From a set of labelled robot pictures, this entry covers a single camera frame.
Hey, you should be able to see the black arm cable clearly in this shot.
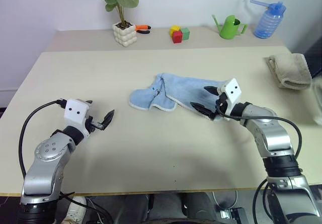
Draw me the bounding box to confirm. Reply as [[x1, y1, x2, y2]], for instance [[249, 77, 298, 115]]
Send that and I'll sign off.
[[18, 98, 67, 179], [215, 100, 303, 224]]

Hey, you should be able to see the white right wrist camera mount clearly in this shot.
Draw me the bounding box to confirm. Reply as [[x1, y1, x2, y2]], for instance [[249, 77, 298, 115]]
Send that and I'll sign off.
[[217, 78, 243, 121]]

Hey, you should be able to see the thin white cable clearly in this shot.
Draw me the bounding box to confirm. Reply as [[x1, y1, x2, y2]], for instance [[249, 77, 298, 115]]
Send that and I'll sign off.
[[212, 189, 238, 210]]

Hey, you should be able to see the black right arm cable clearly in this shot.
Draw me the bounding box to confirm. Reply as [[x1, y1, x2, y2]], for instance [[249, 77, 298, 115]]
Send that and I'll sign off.
[[215, 100, 303, 224]]

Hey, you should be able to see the blue plastic spout bottle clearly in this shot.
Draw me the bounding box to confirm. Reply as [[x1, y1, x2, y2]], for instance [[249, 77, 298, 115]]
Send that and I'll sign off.
[[243, 0, 288, 39]]

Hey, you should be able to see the thin black loose cable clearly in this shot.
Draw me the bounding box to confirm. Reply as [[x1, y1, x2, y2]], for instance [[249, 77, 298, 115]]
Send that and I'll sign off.
[[59, 191, 114, 224]]

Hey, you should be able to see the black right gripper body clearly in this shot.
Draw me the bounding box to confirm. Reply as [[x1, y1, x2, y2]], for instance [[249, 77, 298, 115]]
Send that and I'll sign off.
[[212, 92, 229, 121]]

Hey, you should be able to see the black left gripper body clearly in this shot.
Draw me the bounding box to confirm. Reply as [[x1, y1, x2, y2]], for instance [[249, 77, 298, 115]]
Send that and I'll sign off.
[[85, 116, 105, 133]]

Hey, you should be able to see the red cube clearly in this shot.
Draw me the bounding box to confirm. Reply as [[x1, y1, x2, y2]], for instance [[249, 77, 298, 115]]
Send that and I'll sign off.
[[172, 30, 183, 44]]

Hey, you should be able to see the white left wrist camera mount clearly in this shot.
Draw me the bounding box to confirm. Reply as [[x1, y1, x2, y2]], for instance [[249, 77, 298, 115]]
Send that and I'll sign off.
[[64, 98, 93, 139]]

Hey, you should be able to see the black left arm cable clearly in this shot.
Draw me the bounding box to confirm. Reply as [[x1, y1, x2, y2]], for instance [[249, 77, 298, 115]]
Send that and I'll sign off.
[[18, 98, 67, 179]]

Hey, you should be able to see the light blue cloth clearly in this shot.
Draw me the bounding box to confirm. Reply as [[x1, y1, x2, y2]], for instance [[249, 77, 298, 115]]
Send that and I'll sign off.
[[128, 72, 231, 122]]

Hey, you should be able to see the green watering can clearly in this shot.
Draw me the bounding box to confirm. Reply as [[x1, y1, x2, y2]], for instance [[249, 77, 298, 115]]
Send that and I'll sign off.
[[211, 14, 249, 40]]

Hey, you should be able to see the folded beige towel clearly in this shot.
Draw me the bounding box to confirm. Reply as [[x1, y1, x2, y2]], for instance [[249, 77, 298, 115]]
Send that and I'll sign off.
[[266, 53, 313, 91]]

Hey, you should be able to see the white sneaker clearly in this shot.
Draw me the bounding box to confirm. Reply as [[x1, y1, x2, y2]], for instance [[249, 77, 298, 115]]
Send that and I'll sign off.
[[61, 195, 88, 224]]

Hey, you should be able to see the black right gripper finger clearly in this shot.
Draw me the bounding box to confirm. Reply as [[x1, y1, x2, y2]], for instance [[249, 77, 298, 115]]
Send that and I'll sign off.
[[203, 85, 220, 97], [190, 102, 217, 121]]

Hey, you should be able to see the green plant in white pot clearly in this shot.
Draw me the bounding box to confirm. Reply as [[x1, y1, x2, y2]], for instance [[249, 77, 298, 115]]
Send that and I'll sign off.
[[98, 0, 140, 48]]

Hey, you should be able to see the small black box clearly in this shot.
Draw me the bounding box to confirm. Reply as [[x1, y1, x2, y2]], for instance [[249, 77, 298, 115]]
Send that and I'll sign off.
[[219, 207, 249, 220]]

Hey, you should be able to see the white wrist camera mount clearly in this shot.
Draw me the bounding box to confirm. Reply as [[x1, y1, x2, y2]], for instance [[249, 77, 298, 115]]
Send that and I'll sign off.
[[64, 98, 93, 139], [217, 78, 243, 121]]

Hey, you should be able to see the dark grey rounded shape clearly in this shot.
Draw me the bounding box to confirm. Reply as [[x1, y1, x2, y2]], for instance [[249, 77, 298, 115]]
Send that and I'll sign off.
[[88, 193, 149, 224], [152, 191, 219, 224]]

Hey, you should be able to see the green cube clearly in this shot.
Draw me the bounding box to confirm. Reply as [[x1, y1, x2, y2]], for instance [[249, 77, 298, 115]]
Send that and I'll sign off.
[[180, 27, 191, 41]]

